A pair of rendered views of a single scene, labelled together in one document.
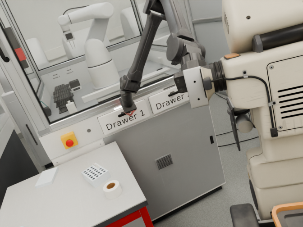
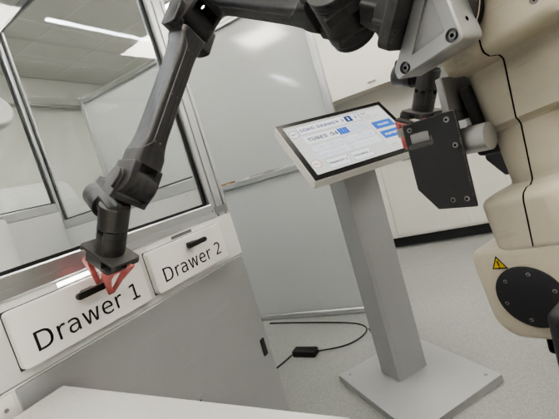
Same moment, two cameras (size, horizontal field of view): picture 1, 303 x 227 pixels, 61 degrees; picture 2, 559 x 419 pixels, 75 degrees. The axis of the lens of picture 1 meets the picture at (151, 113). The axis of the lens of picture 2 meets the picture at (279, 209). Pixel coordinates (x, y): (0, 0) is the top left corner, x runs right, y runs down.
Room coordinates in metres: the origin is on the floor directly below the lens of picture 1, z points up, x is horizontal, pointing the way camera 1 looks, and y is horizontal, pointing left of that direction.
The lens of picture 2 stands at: (0.53, 0.38, 1.03)
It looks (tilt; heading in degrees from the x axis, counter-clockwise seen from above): 6 degrees down; 314
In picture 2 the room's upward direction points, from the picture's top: 16 degrees counter-clockwise
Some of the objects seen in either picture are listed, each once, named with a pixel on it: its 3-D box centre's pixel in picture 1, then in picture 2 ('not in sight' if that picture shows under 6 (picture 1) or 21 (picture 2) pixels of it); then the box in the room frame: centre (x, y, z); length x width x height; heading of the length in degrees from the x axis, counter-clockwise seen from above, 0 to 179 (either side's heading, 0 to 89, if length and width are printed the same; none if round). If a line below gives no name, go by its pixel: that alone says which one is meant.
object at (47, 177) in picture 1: (47, 177); not in sight; (1.16, 0.61, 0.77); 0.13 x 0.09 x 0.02; 179
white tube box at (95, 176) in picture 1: (95, 174); not in sight; (1.02, 0.33, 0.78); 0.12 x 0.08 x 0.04; 33
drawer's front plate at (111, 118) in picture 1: (124, 116); (88, 305); (1.38, 0.15, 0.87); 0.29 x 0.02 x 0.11; 103
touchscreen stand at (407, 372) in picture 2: not in sight; (383, 270); (1.31, -0.91, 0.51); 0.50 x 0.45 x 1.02; 156
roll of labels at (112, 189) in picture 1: (112, 189); not in sight; (0.87, 0.25, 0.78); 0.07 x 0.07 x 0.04
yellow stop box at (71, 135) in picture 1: (69, 140); not in sight; (1.29, 0.47, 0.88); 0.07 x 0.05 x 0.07; 103
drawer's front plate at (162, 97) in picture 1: (172, 97); (190, 254); (1.45, -0.15, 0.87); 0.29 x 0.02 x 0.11; 103
